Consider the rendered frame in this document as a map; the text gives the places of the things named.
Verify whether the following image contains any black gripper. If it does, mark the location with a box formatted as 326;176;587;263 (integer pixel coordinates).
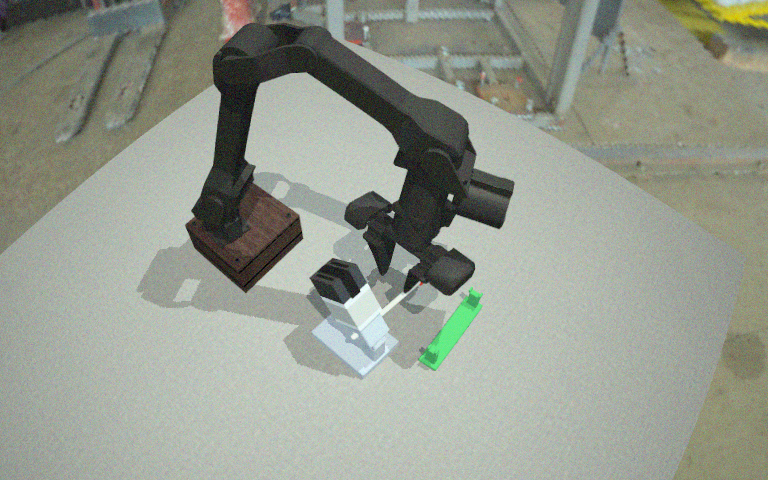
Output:
344;191;475;296

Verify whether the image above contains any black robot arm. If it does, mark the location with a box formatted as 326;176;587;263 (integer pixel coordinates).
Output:
191;23;515;248

